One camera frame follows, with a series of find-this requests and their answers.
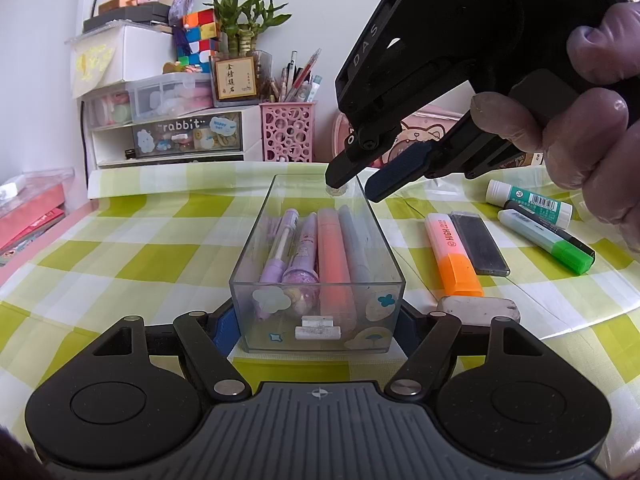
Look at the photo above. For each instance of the glass vase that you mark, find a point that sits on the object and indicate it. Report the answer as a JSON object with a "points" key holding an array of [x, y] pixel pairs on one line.
{"points": [[265, 75]]}

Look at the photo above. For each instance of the dark grey box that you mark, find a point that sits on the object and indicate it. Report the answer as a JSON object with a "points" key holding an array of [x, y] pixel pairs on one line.
{"points": [[125, 20]]}

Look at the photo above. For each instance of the clear plastic box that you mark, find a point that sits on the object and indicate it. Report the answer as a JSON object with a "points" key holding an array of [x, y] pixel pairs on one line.
{"points": [[250, 330]]}

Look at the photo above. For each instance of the brown box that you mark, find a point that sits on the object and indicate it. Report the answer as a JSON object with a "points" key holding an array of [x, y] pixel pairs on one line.
{"points": [[117, 4]]}

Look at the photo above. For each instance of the colourful puzzle cube stack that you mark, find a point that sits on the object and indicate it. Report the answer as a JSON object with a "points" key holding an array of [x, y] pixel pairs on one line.
{"points": [[200, 35]]}

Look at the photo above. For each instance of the white and teal glue stick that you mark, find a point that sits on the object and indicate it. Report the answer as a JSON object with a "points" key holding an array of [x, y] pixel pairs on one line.
{"points": [[535, 205]]}

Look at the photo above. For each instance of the green checked tablecloth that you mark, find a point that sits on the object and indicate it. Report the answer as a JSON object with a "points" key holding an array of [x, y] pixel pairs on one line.
{"points": [[150, 240]]}

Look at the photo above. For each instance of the beige framed plaque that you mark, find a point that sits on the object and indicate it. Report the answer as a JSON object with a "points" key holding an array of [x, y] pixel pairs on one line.
{"points": [[235, 77]]}

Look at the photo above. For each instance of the clear storage box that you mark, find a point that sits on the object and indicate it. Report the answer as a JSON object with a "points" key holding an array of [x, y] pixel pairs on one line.
{"points": [[170, 95]]}

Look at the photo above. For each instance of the small brown figurine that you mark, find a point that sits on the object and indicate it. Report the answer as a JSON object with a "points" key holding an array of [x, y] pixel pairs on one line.
{"points": [[175, 67]]}

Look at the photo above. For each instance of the lucky bamboo plant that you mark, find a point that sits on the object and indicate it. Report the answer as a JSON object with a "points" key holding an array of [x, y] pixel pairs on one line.
{"points": [[245, 15]]}

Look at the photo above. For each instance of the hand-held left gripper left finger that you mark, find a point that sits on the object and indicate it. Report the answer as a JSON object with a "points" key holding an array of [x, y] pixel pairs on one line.
{"points": [[226, 332]]}

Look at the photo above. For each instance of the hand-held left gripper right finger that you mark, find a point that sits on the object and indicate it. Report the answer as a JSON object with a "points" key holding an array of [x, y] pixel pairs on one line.
{"points": [[407, 332]]}

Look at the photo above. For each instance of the dark grey eraser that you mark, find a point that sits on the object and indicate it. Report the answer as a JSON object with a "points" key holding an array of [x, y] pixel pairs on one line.
{"points": [[480, 245]]}

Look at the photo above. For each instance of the person's right hand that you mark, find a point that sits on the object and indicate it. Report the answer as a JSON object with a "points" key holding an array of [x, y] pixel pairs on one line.
{"points": [[590, 160]]}

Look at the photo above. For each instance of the small white block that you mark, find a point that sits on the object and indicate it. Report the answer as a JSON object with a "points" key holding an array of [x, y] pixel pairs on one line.
{"points": [[10, 187]]}

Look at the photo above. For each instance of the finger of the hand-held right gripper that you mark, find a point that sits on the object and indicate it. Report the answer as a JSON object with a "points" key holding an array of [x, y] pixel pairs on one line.
{"points": [[345, 165], [395, 172]]}

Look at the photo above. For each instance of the green highlighter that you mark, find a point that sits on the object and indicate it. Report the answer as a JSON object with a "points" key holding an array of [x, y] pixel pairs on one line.
{"points": [[570, 257]]}

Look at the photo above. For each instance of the white drawer organiser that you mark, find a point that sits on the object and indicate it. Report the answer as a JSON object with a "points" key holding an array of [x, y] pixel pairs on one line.
{"points": [[115, 152]]}

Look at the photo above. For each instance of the black marker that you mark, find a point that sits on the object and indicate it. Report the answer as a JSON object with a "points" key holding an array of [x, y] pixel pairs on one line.
{"points": [[580, 246]]}

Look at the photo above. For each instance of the orange highlighter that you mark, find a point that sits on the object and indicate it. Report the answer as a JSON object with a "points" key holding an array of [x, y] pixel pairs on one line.
{"points": [[457, 270]]}

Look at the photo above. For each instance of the grey-blue highlighter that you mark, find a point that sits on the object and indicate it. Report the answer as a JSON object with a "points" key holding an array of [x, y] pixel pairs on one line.
{"points": [[355, 245]]}

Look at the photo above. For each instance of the stack of pink booklets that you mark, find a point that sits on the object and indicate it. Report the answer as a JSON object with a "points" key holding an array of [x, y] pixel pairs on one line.
{"points": [[30, 220]]}

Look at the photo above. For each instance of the pink highlighter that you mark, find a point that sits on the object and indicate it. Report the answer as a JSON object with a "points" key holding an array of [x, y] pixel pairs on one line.
{"points": [[332, 260]]}

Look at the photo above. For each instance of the purple cartoon pen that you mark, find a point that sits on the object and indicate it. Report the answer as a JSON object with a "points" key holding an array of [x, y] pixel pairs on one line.
{"points": [[305, 240]]}

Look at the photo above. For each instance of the purple retractable pen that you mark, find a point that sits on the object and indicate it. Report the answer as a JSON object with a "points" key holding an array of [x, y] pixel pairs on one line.
{"points": [[282, 240]]}

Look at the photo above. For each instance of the pink cartoon pencil case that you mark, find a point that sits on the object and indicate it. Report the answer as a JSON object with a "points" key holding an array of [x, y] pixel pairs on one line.
{"points": [[425, 127]]}

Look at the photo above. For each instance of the purple hanging ornament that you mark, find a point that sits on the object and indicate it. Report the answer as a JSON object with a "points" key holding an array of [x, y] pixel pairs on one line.
{"points": [[182, 7]]}

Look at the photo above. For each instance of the white eraser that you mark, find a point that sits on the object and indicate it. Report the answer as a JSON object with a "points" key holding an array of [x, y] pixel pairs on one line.
{"points": [[475, 307]]}

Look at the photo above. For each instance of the pink perforated pen holder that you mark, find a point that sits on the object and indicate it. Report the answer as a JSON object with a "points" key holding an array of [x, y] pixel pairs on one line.
{"points": [[287, 132]]}

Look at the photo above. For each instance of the white box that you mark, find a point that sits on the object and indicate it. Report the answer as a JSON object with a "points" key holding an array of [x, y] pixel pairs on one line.
{"points": [[145, 55]]}

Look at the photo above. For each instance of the bunch of pens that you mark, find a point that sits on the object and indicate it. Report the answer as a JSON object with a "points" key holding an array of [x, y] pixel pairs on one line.
{"points": [[295, 80]]}

